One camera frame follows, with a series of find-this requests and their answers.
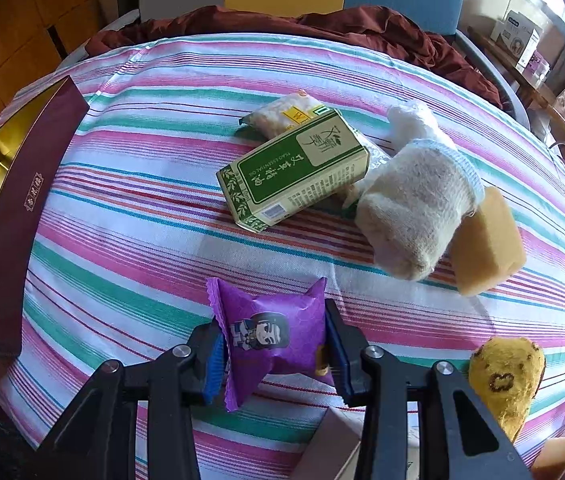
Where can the clear rice cracker packet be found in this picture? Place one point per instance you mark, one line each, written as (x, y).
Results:
(277, 115)

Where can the purple cartoon snack packet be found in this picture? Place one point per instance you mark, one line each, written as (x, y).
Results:
(262, 330)

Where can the striped bedsheet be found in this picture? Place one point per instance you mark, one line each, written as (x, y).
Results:
(137, 160)

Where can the yellow sponge block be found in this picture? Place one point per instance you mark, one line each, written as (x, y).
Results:
(487, 245)
(557, 460)

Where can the beige cardboard box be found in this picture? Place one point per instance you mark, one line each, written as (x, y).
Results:
(327, 445)

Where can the yellow spotted plush toy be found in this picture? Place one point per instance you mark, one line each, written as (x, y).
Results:
(502, 380)

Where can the green and cream carton box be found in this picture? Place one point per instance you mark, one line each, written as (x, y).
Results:
(287, 170)

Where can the wooden side table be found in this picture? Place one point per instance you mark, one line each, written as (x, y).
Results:
(537, 92)

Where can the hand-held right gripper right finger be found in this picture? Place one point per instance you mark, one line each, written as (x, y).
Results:
(341, 370)

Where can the maroon blanket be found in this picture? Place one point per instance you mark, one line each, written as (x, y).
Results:
(362, 25)

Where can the grey bed rail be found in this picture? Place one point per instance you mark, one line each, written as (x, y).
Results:
(497, 77)

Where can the white printed carton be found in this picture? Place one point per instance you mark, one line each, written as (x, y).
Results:
(517, 35)

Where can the maroon gift box gold inside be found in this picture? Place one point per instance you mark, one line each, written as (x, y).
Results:
(17, 200)

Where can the small pink packet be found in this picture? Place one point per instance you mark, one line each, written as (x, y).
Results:
(537, 66)

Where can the beige plush toy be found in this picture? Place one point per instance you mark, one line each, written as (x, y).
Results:
(412, 200)

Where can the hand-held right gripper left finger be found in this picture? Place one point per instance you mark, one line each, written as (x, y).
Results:
(212, 367)

